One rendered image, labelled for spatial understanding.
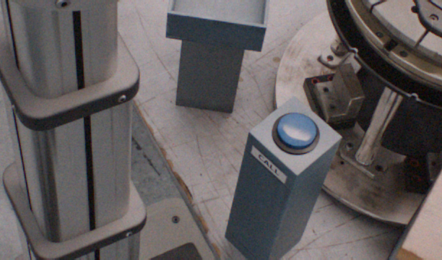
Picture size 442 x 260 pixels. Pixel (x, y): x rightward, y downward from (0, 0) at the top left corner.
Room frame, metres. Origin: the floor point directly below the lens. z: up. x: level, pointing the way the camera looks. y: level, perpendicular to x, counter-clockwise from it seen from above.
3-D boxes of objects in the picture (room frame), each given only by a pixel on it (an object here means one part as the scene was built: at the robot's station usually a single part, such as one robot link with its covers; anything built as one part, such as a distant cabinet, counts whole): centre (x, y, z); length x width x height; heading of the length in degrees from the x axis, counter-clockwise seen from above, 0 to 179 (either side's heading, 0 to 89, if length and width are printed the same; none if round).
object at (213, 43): (0.74, 0.04, 0.92); 0.25 x 0.11 x 0.28; 3
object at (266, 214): (0.51, -0.07, 0.91); 0.07 x 0.07 x 0.25; 54
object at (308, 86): (0.72, -0.13, 0.81); 0.08 x 0.05 x 0.02; 24
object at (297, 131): (0.51, -0.07, 1.04); 0.04 x 0.04 x 0.01
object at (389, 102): (0.64, -0.19, 0.91); 0.02 x 0.02 x 0.21
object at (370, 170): (0.64, -0.19, 0.81); 0.07 x 0.03 x 0.01; 61
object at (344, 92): (0.71, -0.14, 0.85); 0.06 x 0.04 x 0.05; 24
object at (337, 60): (0.82, -0.14, 0.81); 0.07 x 0.03 x 0.01; 151
